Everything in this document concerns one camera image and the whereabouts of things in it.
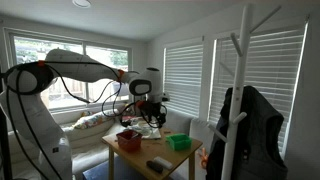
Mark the white coat rack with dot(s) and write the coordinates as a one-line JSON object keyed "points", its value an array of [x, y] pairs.
{"points": [[235, 115]]}

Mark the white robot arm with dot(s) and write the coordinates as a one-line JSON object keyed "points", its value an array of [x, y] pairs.
{"points": [[22, 105]]}

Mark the round ceiling light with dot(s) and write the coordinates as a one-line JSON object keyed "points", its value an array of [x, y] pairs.
{"points": [[82, 3]]}

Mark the dark grey vest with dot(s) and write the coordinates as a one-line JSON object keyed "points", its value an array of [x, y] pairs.
{"points": [[256, 155]]}

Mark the wooden table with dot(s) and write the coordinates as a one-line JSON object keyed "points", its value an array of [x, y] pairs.
{"points": [[150, 149]]}

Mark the black stand pole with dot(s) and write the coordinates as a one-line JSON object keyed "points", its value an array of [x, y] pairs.
{"points": [[7, 171]]}

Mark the right window blind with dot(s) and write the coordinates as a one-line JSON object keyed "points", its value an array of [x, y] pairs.
{"points": [[272, 67]]}

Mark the green plastic bin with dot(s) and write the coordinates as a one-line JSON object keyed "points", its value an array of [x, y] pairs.
{"points": [[179, 141]]}

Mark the white sofa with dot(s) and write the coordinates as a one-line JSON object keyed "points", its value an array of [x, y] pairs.
{"points": [[87, 147]]}

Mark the window blind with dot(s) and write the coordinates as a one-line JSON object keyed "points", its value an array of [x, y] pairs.
{"points": [[182, 77], [272, 67]]}

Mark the white remote controller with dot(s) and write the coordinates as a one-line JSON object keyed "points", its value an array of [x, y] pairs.
{"points": [[166, 164]]}

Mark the left window blind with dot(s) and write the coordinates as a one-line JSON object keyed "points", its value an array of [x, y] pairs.
{"points": [[182, 77]]}

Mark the black remote controller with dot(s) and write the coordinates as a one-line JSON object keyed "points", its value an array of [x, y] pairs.
{"points": [[155, 166]]}

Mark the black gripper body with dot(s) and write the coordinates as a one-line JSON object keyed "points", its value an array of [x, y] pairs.
{"points": [[153, 115]]}

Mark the blue rug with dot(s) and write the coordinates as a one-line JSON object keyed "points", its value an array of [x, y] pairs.
{"points": [[121, 171]]}

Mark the floral cushion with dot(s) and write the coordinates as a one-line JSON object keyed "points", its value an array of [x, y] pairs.
{"points": [[89, 119]]}

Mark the red plastic bin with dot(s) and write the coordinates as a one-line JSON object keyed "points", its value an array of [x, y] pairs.
{"points": [[129, 140]]}

